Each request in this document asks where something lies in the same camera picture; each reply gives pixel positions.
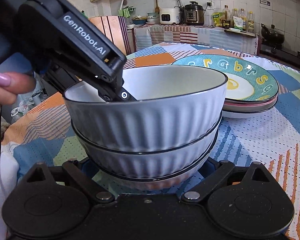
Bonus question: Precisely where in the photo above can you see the white ribbed bowl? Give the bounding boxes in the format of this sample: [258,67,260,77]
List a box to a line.
[93,133,218,194]
[71,116,222,179]
[64,65,228,152]

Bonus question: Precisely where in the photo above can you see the white black-rimmed plate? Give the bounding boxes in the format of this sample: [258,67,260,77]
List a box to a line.
[222,99,277,119]

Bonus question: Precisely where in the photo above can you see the pink bunny carrot plate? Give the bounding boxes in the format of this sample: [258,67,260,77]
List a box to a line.
[224,96,278,106]

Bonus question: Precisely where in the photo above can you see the teal fried egg plate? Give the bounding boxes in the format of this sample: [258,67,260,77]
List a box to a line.
[173,54,279,102]

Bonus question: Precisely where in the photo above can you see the left hand pink nails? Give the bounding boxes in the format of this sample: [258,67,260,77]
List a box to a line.
[0,72,36,105]

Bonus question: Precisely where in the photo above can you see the colourful patchwork tablecloth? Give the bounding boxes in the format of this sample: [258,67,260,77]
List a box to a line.
[1,42,300,239]

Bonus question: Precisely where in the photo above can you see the white rice cooker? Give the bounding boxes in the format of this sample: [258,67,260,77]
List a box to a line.
[159,7,181,25]

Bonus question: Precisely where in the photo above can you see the black pressure cooker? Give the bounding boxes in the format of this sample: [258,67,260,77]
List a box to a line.
[184,1,205,25]

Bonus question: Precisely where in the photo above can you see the black wok on stove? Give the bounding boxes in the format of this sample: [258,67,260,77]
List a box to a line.
[261,23,285,46]

